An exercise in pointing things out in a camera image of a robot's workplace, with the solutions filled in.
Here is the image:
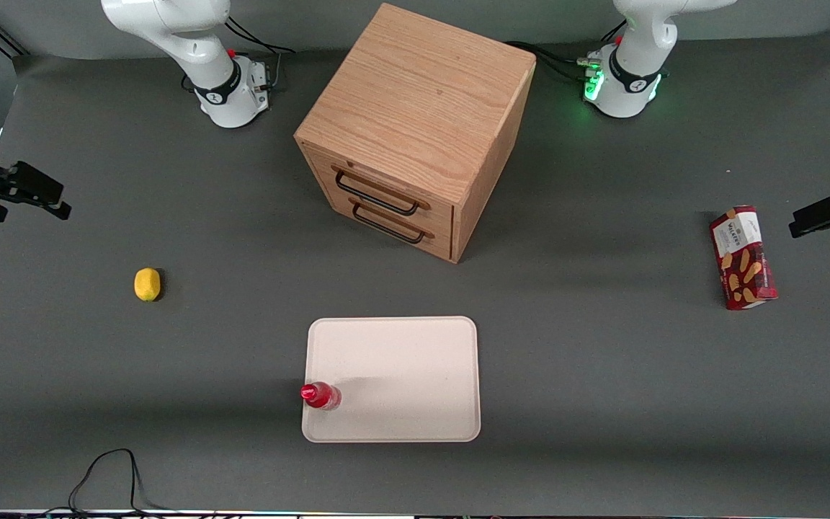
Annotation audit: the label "red coke bottle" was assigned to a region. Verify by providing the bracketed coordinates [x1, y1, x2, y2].
[300, 382, 342, 411]

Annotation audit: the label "beige rectangular tray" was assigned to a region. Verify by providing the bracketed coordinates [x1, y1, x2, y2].
[302, 316, 481, 443]

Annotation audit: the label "red shortbread cookie box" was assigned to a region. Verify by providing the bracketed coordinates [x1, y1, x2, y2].
[710, 205, 778, 311]

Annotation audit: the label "yellow lemon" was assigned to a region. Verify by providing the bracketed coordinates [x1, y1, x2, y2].
[134, 267, 162, 302]

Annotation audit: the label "wooden two-drawer cabinet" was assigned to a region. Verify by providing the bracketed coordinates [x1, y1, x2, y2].
[294, 3, 537, 264]

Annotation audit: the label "black right arm base cables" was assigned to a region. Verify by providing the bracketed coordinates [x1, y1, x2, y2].
[224, 14, 297, 94]

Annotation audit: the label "black arm base cables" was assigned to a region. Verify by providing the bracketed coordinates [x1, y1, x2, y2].
[224, 14, 297, 94]
[505, 20, 628, 81]

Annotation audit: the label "thin black table cable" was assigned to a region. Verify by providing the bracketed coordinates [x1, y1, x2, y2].
[44, 448, 171, 516]

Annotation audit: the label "black left arm base cables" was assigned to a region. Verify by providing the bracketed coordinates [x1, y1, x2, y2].
[505, 20, 628, 81]

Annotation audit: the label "long black drawer handle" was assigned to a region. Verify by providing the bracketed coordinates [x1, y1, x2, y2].
[334, 169, 421, 216]

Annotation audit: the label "short black drawer handle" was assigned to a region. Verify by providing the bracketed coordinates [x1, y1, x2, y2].
[352, 202, 427, 244]

